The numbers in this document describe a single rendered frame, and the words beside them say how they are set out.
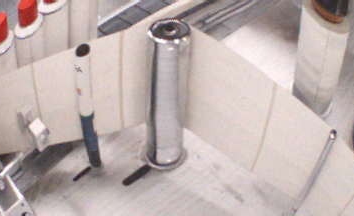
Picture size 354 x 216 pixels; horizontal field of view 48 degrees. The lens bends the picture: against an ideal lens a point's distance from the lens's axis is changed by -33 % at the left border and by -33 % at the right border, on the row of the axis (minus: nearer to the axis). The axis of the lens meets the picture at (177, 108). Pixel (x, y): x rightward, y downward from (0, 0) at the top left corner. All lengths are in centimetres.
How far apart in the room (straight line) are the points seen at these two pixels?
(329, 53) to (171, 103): 22
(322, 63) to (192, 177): 22
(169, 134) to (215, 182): 8
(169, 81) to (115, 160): 15
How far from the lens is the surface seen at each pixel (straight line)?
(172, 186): 59
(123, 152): 62
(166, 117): 53
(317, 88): 63
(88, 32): 65
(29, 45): 57
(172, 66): 48
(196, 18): 78
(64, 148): 69
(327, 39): 57
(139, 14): 78
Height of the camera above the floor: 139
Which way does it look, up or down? 51 degrees down
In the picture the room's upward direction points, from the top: 4 degrees clockwise
